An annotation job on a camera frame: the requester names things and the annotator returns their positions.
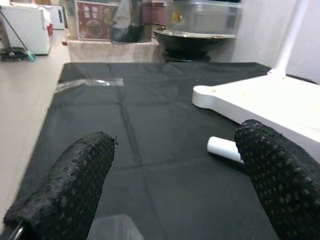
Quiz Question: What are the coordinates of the clear plastic film strip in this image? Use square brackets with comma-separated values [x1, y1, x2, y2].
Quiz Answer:
[56, 77, 125, 92]

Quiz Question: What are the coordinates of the brown printed carton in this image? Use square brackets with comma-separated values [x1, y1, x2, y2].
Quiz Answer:
[74, 0, 120, 41]

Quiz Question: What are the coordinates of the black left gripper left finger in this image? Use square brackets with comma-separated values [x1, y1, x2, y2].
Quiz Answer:
[2, 131, 118, 240]

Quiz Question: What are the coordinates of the white plastic children table top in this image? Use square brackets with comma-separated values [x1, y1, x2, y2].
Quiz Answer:
[191, 67, 320, 161]

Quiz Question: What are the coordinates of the black round wok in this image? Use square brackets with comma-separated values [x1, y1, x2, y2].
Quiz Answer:
[152, 28, 237, 55]

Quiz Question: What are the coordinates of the white plastic table leg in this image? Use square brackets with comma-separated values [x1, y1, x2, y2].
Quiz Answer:
[206, 136, 245, 165]
[271, 0, 310, 76]

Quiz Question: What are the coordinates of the clear container purple lid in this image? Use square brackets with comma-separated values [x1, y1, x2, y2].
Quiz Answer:
[142, 1, 171, 26]

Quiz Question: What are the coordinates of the clear plastic container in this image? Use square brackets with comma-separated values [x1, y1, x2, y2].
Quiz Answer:
[169, 1, 243, 35]

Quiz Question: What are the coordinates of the white chest freezer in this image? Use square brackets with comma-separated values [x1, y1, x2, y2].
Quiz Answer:
[0, 4, 51, 56]

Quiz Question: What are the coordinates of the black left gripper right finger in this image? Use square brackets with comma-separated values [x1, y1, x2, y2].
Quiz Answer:
[233, 119, 320, 240]

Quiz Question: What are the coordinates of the mop with green head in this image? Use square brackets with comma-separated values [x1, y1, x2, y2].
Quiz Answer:
[0, 12, 37, 62]

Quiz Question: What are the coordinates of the black plastic bag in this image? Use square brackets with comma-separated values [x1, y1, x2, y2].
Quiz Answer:
[111, 0, 153, 43]

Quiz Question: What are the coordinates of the black plastic table cover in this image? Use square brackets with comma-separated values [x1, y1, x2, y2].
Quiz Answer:
[14, 61, 320, 240]

